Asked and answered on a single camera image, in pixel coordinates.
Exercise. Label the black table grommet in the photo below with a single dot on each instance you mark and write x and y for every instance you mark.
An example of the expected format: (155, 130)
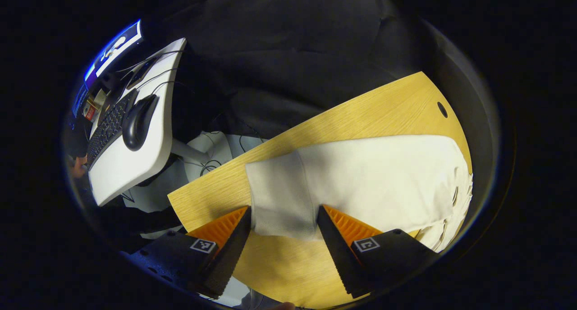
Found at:
(442, 109)

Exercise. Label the white desk leg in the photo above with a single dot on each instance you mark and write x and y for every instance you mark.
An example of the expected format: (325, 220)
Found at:
(187, 151)

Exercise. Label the small red box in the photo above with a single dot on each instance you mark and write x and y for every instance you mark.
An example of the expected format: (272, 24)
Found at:
(90, 113)

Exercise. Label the cream white sweater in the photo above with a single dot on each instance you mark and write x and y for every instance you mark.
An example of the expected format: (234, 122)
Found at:
(383, 179)

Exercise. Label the black backdrop cloth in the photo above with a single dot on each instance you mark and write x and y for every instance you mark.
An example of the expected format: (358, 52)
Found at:
(293, 53)

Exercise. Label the white side desk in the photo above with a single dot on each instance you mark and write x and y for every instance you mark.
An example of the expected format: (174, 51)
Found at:
(126, 175)

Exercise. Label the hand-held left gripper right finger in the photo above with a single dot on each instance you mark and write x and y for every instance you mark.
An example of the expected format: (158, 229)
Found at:
(340, 256)

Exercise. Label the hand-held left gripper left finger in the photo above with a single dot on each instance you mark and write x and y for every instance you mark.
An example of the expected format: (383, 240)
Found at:
(232, 256)

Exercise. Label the computer monitor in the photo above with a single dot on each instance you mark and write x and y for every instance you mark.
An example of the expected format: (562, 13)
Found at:
(115, 48)

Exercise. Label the black flat device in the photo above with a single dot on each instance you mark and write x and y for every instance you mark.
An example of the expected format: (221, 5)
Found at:
(141, 72)

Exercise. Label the black computer mouse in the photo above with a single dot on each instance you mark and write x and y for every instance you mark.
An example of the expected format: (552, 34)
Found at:
(137, 123)

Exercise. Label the black keyboard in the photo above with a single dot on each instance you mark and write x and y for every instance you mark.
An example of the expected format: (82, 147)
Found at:
(108, 125)

